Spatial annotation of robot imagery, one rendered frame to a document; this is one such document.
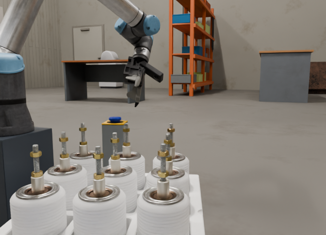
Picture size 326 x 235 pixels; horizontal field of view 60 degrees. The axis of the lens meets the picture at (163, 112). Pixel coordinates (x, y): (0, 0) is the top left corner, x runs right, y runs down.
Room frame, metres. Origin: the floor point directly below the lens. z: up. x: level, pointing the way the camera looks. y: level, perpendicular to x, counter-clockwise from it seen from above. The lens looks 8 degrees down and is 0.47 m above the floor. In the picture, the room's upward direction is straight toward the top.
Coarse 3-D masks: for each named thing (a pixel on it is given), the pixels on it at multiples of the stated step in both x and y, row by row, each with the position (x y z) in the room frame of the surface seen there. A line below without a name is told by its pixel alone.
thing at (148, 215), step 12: (144, 204) 0.46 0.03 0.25; (180, 204) 0.45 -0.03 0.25; (144, 216) 0.45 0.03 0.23; (156, 216) 0.44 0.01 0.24; (168, 216) 0.44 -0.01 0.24; (180, 216) 0.45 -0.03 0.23; (144, 228) 0.45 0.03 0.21; (156, 228) 0.44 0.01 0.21; (168, 228) 0.44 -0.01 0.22; (180, 228) 0.45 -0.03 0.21
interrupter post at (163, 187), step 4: (160, 180) 0.48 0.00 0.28; (168, 180) 0.48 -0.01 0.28; (160, 184) 0.48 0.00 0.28; (164, 184) 0.47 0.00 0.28; (168, 184) 0.48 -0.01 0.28; (160, 188) 0.48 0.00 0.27; (164, 188) 0.47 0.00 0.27; (168, 188) 0.48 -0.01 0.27; (160, 192) 0.48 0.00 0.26; (164, 192) 0.47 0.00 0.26; (168, 192) 0.48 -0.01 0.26; (160, 196) 0.48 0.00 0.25; (164, 196) 0.47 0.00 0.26; (168, 196) 0.48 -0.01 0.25
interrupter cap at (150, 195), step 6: (144, 192) 0.49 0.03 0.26; (150, 192) 0.49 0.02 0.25; (156, 192) 0.50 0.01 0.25; (174, 192) 0.49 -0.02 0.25; (180, 192) 0.49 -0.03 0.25; (144, 198) 0.47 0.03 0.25; (150, 198) 0.47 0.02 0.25; (156, 198) 0.47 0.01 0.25; (168, 198) 0.47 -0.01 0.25; (174, 198) 0.47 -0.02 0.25; (180, 198) 0.47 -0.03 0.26; (156, 204) 0.45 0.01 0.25; (162, 204) 0.45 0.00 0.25; (168, 204) 0.45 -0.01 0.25
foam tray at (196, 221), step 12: (192, 180) 0.74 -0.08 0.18; (192, 192) 0.66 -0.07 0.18; (192, 204) 0.60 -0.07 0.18; (72, 216) 0.55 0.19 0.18; (132, 216) 0.55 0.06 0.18; (192, 216) 0.55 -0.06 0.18; (0, 228) 0.50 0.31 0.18; (72, 228) 0.50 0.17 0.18; (132, 228) 0.50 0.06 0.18; (192, 228) 0.50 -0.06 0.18
